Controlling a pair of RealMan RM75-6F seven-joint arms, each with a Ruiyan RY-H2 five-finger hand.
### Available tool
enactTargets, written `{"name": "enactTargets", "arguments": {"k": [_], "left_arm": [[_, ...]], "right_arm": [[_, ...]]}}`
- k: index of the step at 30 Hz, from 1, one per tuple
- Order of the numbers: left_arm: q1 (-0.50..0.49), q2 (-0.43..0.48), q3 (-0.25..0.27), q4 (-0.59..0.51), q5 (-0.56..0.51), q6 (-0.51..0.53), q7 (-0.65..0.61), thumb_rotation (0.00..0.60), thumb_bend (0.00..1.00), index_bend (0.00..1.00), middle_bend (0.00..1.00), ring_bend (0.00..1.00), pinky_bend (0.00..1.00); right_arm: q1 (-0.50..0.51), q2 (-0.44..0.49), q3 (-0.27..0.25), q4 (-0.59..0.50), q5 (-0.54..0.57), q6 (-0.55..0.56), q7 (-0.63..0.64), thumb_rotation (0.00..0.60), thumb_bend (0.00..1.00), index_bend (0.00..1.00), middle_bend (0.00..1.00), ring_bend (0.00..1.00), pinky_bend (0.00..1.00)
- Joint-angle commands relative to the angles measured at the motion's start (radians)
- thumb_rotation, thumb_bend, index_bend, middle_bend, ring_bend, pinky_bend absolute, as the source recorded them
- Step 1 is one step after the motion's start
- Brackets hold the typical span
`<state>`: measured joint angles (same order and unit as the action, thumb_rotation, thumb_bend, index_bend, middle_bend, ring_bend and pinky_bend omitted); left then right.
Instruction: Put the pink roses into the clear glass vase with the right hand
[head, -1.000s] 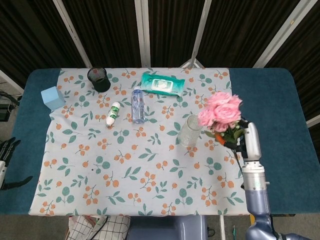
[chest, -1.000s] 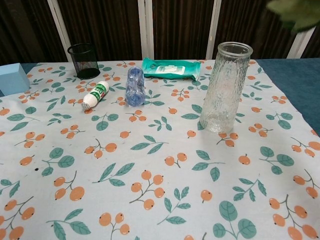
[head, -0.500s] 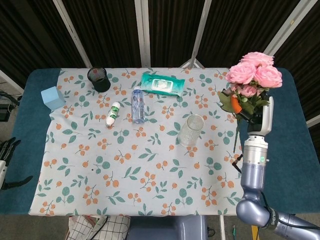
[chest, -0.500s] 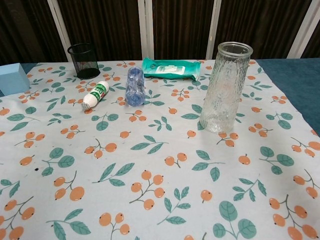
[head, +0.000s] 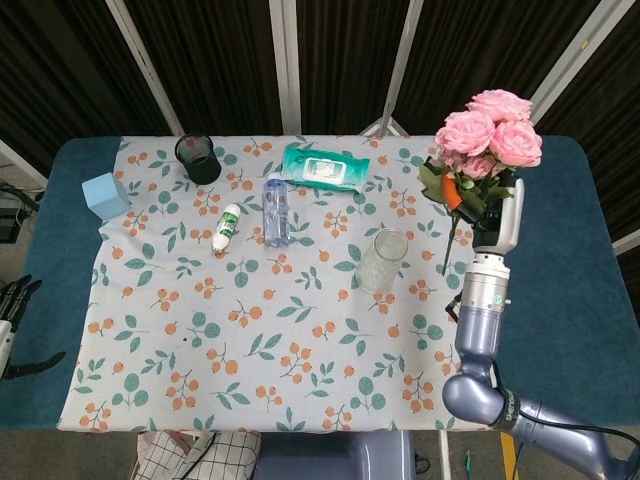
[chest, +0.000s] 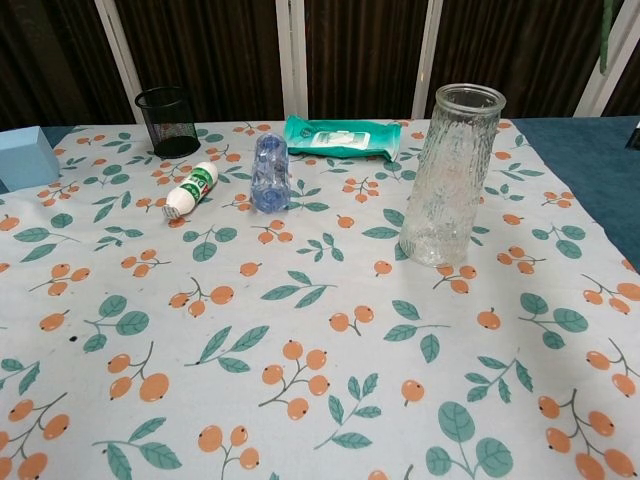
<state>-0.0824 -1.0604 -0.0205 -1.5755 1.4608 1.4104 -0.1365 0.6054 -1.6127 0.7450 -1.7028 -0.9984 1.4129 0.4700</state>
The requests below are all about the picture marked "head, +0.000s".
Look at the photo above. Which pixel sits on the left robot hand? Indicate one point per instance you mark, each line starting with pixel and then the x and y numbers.
pixel 15 300

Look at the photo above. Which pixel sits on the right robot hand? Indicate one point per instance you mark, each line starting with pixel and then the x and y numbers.
pixel 502 227

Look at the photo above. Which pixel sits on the pink artificial flower bouquet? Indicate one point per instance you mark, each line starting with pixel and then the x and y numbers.
pixel 492 132

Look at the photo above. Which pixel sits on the tall textured glass vase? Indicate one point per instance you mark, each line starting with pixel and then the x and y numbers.
pixel 380 265

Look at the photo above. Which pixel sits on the dark blue table cover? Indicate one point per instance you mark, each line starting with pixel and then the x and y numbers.
pixel 555 325

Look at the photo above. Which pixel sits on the light blue box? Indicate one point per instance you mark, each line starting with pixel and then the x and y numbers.
pixel 104 196

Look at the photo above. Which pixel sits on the grey metal stand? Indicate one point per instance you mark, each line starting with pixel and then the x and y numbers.
pixel 389 117

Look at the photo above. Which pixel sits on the teal wet wipes pack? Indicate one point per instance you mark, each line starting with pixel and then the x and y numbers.
pixel 325 169

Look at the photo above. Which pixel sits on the small white green bottle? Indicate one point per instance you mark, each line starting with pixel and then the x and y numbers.
pixel 226 227

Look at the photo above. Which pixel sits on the clear blue plastic water bottle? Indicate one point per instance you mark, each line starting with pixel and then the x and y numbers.
pixel 277 210

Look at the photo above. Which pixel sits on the black mesh pen holder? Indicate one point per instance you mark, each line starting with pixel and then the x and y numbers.
pixel 200 165

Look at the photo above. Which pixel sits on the orange fruit leaf print tablecloth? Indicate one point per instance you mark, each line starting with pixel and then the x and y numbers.
pixel 275 340

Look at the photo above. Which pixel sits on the white black checkered bag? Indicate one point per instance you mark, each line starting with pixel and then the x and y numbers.
pixel 235 455

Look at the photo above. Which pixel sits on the blue-grey robot torso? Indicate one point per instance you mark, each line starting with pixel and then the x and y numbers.
pixel 335 460

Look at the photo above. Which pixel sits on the white screen frame post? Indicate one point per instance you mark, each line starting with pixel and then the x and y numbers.
pixel 145 70
pixel 400 50
pixel 285 65
pixel 575 50

